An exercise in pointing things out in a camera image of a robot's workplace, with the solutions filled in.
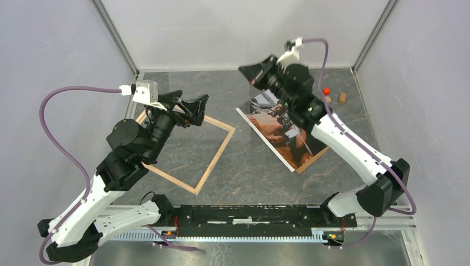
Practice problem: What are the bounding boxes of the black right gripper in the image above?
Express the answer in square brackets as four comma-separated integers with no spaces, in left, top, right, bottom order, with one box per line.
[239,54,295,110]

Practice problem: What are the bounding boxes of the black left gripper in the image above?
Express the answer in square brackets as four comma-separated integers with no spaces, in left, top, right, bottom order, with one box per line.
[146,90,211,162]

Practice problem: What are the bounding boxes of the light wooden picture frame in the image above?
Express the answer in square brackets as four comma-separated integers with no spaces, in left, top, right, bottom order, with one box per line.
[132,122,228,200]

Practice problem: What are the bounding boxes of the printed photo with white border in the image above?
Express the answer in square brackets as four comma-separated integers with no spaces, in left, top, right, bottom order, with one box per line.
[236,91,327,172]

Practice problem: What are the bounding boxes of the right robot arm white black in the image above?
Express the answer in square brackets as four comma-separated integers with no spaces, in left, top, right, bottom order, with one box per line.
[238,55,410,226]

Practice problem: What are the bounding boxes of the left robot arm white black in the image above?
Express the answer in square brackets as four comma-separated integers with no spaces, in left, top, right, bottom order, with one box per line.
[37,90,209,265]

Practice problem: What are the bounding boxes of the red cube block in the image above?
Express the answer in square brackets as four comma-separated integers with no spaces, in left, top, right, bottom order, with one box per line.
[323,87,331,96]

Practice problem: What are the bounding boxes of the rectangular wooden block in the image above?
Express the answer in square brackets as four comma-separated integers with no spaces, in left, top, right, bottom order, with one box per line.
[338,93,347,104]

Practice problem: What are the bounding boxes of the brown cardboard backing board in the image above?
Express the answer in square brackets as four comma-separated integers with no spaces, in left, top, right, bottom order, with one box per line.
[295,146,330,174]

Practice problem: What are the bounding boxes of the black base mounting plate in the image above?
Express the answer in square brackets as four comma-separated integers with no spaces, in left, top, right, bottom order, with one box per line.
[153,204,357,237]

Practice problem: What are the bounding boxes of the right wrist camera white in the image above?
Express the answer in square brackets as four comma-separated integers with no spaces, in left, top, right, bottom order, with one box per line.
[277,37,303,67]

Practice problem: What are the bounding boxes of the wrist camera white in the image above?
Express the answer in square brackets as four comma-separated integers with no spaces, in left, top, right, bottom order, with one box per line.
[119,80,167,111]
[277,37,303,67]

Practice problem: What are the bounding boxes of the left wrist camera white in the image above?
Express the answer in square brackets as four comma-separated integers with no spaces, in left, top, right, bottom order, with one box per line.
[119,80,167,111]

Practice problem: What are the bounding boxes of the aluminium rail with comb strip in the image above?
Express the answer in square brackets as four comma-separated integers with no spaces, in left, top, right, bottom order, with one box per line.
[82,205,417,243]

